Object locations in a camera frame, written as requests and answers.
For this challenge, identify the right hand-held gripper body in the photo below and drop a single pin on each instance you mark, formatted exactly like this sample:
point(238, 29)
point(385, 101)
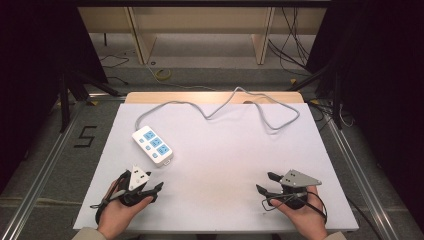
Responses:
point(296, 180)

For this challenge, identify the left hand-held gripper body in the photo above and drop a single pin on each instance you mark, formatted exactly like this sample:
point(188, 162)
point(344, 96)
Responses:
point(137, 178)

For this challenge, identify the white power strip blue sockets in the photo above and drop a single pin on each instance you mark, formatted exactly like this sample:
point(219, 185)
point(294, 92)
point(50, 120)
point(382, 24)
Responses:
point(152, 145)

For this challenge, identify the person's right hand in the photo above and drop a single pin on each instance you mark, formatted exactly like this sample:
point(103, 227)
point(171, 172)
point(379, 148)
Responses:
point(308, 220)

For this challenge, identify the person's left hand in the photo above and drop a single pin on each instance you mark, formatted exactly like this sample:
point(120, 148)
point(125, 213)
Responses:
point(115, 216)

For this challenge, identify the white table mat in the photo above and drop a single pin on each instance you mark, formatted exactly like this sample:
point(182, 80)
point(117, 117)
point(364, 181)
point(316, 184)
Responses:
point(220, 160)

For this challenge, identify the black metal stand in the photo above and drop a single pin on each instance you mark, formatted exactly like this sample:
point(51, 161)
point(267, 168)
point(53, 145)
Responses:
point(337, 100)
point(66, 100)

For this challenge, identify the black curtain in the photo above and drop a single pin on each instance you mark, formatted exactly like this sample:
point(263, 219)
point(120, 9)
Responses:
point(30, 83)
point(383, 100)

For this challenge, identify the light wooden shelf unit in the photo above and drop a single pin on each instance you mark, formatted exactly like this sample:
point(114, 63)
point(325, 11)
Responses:
point(200, 23)

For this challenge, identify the aluminium floor rail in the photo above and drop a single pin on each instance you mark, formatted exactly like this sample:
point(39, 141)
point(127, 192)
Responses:
point(36, 180)
point(361, 180)

